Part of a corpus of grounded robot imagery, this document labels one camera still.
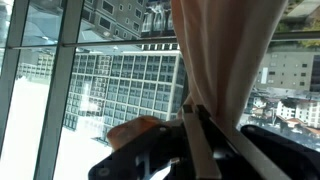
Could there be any grey window post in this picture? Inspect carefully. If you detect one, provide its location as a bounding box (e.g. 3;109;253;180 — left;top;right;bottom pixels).
0;0;32;158
33;0;85;180

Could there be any beige cloth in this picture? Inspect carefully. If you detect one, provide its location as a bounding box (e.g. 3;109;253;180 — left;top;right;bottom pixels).
171;0;289;136

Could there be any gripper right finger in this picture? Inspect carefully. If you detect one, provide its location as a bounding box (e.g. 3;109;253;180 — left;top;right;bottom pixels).
196;104;292;180

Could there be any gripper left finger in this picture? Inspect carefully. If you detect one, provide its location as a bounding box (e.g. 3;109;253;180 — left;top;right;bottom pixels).
181;104;223;180

